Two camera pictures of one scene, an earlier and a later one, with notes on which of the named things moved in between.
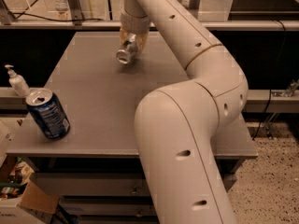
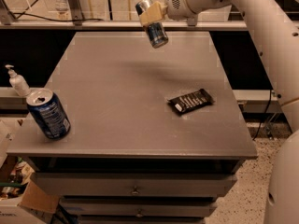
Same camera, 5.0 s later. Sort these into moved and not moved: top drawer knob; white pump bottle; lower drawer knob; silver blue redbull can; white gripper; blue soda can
Moved: silver blue redbull can; white gripper
Not moved: top drawer knob; lower drawer knob; white pump bottle; blue soda can
